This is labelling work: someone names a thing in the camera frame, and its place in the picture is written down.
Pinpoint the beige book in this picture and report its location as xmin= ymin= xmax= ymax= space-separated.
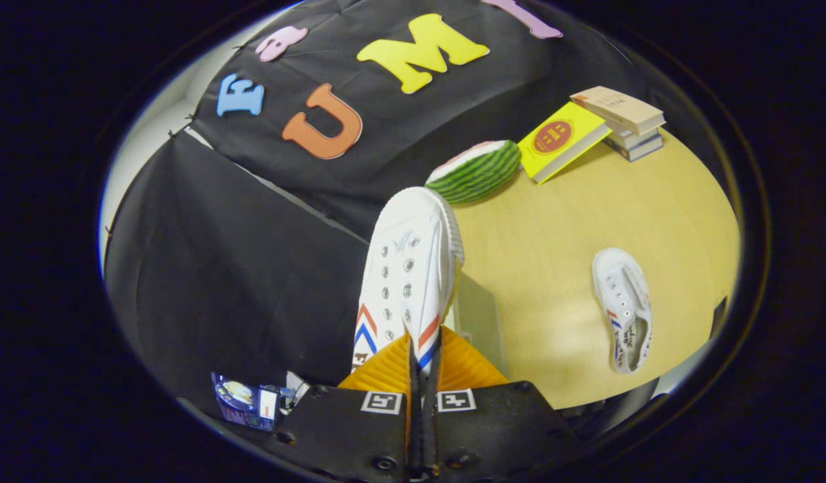
xmin=570 ymin=86 xmax=666 ymax=136

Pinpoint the yellow book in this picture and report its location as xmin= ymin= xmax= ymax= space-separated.
xmin=517 ymin=101 xmax=613 ymax=184

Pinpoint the white cardboard box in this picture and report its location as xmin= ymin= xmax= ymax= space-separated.
xmin=283 ymin=371 xmax=311 ymax=407

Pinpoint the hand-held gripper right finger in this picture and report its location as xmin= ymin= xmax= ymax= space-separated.
xmin=423 ymin=327 xmax=588 ymax=483

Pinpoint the watermelon slice plush toy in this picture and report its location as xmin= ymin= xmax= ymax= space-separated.
xmin=425 ymin=140 xmax=522 ymax=205

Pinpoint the grey book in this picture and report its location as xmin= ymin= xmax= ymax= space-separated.
xmin=607 ymin=137 xmax=664 ymax=162

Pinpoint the white canvas shoe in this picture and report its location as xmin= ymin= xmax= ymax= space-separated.
xmin=592 ymin=248 xmax=653 ymax=374
xmin=351 ymin=186 xmax=465 ymax=376

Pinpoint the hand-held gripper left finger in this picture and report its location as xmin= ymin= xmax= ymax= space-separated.
xmin=262 ymin=332 xmax=424 ymax=483

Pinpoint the dark cover book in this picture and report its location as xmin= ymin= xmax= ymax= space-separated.
xmin=604 ymin=126 xmax=659 ymax=150

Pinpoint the grey-green fabric storage box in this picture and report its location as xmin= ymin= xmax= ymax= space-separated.
xmin=453 ymin=268 xmax=509 ymax=376

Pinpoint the colourful display screen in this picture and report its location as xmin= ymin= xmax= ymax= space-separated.
xmin=213 ymin=372 xmax=279 ymax=431

